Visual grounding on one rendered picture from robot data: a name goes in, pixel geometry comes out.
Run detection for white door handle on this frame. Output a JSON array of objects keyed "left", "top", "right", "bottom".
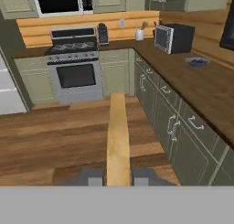
[
  {"left": 138, "top": 73, "right": 147, "bottom": 92},
  {"left": 166, "top": 114, "right": 176, "bottom": 134},
  {"left": 171, "top": 120, "right": 182, "bottom": 143}
]

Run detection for green cupboard door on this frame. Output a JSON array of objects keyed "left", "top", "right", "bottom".
[
  {"left": 209, "top": 144, "right": 234, "bottom": 187},
  {"left": 134, "top": 64, "right": 144, "bottom": 103},
  {"left": 141, "top": 75, "right": 158, "bottom": 126},
  {"left": 169, "top": 123, "right": 215, "bottom": 187},
  {"left": 154, "top": 95, "right": 178, "bottom": 162}
]

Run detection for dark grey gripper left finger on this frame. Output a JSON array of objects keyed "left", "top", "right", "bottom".
[{"left": 56, "top": 167, "right": 107, "bottom": 187}]

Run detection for black microwave with white frame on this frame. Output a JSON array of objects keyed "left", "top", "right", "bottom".
[{"left": 30, "top": 0, "right": 95, "bottom": 18}]

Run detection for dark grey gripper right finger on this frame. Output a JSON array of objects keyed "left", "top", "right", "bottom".
[{"left": 131, "top": 167, "right": 178, "bottom": 187}]

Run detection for white fridge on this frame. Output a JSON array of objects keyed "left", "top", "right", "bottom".
[{"left": 0, "top": 47, "right": 29, "bottom": 116}]

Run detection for silver stove with oven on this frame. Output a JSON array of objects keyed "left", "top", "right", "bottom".
[{"left": 45, "top": 26, "right": 105, "bottom": 104}]

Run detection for blue plate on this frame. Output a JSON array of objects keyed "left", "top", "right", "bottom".
[{"left": 185, "top": 56, "right": 211, "bottom": 68}]

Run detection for white utensil pot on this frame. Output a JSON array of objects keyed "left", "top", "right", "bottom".
[{"left": 135, "top": 28, "right": 145, "bottom": 42}]

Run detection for wooden utensils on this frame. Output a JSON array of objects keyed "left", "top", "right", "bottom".
[{"left": 138, "top": 20, "right": 149, "bottom": 31}]

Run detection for green drawer front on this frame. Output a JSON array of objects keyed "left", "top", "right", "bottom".
[
  {"left": 134, "top": 53, "right": 144, "bottom": 69},
  {"left": 157, "top": 77, "right": 183, "bottom": 112},
  {"left": 142, "top": 61, "right": 160, "bottom": 86},
  {"left": 178, "top": 100, "right": 229, "bottom": 157}
]

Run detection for pale green base cupboard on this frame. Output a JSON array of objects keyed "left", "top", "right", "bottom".
[
  {"left": 13, "top": 57, "right": 58, "bottom": 105},
  {"left": 98, "top": 48, "right": 136, "bottom": 99}
]

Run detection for black toaster oven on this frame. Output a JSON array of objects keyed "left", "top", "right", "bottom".
[{"left": 153, "top": 23, "right": 197, "bottom": 55}]

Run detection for black coffee machine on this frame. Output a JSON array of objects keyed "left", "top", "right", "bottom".
[{"left": 96, "top": 22, "right": 111, "bottom": 47}]

